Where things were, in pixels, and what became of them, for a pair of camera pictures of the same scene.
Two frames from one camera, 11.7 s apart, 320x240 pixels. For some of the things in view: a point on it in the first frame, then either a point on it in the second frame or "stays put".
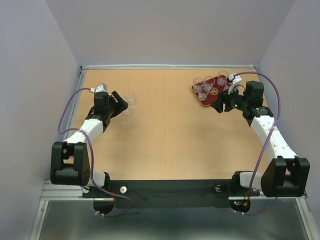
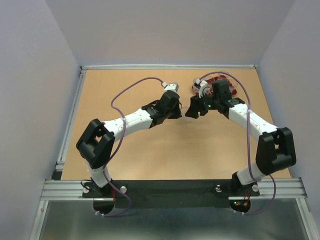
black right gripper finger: (218, 104) -> (193, 110)
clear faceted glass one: (128, 96) -> (184, 118)
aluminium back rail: (166, 66) stays put
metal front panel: (267, 219) stays put
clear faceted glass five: (222, 76) stays put
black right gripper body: (234, 100) -> (208, 103)
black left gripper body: (110, 110) -> (173, 113)
